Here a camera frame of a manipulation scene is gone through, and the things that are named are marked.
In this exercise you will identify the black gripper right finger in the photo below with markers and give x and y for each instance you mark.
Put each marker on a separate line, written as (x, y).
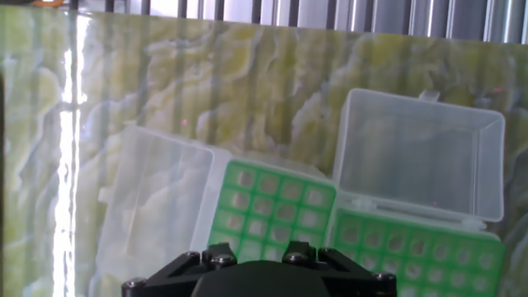
(299, 252)

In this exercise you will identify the translucent large pipette tip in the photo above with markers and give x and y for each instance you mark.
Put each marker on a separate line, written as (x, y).
(250, 249)

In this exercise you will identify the green rack pipette tip box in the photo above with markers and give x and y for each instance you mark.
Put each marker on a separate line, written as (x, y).
(412, 165)
(156, 206)

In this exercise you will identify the green marble pattern mat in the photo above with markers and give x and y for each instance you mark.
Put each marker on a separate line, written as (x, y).
(247, 82)

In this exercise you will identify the orange tube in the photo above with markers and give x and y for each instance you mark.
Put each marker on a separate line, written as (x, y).
(45, 2)

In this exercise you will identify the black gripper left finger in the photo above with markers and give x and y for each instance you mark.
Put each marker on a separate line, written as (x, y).
(220, 253)

